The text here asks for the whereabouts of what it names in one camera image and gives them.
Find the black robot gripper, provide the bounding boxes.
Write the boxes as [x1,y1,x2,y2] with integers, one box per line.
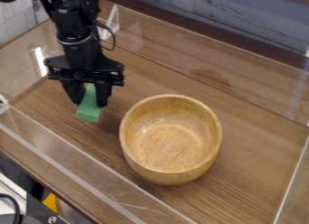
[42,37,124,107]

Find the green rectangular block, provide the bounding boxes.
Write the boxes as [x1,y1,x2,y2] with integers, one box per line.
[76,84,103,123]

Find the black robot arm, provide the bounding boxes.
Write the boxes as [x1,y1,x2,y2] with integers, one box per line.
[0,0,124,107]

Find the brown wooden bowl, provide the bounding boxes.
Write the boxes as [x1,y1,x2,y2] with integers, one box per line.
[119,94,223,185]

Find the clear acrylic tray walls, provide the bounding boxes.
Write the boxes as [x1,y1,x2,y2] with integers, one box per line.
[0,6,309,224]

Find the yellow label on equipment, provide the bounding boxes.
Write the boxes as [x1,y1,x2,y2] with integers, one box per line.
[42,193,59,213]

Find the black equipment with screw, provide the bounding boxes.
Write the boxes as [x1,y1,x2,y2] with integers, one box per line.
[21,200,68,224]

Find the clear acrylic corner bracket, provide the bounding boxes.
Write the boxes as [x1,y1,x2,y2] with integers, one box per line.
[97,5,119,41]

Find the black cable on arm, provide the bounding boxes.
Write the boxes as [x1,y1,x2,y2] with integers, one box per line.
[93,19,117,52]

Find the black cable lower left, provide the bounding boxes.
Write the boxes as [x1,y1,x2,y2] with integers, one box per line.
[0,192,21,224]

